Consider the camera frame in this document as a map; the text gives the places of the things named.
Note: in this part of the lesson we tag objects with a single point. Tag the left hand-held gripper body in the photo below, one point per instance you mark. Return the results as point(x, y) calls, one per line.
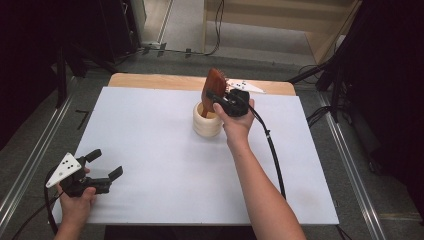
point(65, 170)

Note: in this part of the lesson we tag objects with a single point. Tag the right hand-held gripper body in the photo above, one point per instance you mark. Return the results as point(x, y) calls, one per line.
point(237, 103)

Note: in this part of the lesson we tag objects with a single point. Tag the brown wooden hairbrush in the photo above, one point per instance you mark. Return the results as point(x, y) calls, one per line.
point(213, 81)

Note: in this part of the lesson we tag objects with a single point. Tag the cream ribbed cup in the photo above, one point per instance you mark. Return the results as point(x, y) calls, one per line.
point(206, 128)

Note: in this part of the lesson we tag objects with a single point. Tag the person's right hand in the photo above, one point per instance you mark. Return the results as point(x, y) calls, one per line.
point(236, 128)

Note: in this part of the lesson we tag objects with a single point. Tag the person's left hand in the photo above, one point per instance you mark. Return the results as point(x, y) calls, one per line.
point(75, 208)

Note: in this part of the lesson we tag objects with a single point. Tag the white board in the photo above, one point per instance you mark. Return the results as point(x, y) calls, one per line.
point(150, 150)

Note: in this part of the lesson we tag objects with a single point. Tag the light wooden table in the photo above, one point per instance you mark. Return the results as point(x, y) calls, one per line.
point(160, 81)

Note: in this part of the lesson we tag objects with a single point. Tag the black metal stand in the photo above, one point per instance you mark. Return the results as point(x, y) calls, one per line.
point(335, 86)
point(61, 76)

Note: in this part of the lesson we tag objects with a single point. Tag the light wooden shelf unit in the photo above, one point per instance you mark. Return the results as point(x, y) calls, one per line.
point(266, 16)

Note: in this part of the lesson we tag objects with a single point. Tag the black cabinet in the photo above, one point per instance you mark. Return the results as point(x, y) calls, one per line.
point(116, 26)

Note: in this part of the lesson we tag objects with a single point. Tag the dark curtain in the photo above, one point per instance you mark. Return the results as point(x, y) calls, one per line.
point(393, 83)
point(30, 50)

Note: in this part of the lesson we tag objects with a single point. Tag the metal floor rail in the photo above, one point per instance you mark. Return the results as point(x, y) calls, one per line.
point(346, 160)
point(36, 156)

